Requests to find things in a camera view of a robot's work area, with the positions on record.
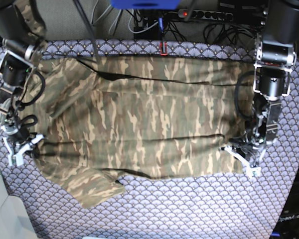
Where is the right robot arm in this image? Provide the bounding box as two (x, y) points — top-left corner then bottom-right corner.
(0, 0), (47, 166)

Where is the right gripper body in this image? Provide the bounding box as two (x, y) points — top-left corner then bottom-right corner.
(2, 134), (44, 166)

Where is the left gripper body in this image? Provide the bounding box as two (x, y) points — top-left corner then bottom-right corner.
(219, 139), (262, 178)

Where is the red and black clamp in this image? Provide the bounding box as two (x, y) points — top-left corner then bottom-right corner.
(159, 41), (168, 56)

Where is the camouflage T-shirt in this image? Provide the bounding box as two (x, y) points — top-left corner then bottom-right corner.
(13, 0), (259, 209)

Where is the fan-patterned purple tablecloth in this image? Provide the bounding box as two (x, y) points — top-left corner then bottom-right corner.
(0, 40), (299, 239)

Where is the black OpenArm box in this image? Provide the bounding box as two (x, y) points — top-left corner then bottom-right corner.
(270, 169), (299, 239)

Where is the black power strip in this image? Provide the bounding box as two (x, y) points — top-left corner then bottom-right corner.
(189, 10), (234, 22)

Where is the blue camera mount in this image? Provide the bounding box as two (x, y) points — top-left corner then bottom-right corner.
(111, 0), (180, 10)

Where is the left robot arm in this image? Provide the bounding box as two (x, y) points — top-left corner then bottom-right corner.
(220, 0), (299, 178)

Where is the white plastic bin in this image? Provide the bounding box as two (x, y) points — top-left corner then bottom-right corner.
(0, 173), (37, 239)

